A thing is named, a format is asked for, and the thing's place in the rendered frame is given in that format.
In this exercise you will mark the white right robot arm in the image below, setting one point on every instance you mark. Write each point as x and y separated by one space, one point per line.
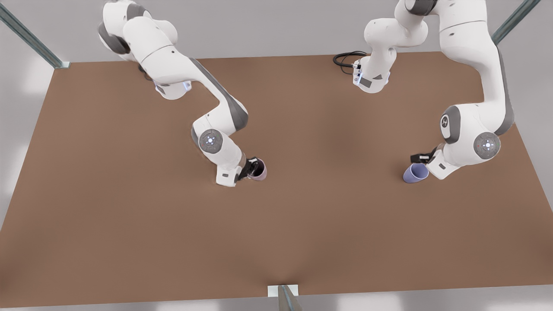
168 60

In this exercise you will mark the pink cup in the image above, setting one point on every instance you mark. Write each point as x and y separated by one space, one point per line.
259 171

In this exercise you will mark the purple cup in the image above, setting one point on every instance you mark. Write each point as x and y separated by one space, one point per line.
415 173

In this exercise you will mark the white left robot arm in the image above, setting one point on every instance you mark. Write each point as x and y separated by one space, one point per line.
471 47

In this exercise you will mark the silver frame post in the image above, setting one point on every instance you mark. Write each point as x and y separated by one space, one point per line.
514 19
30 36
286 297

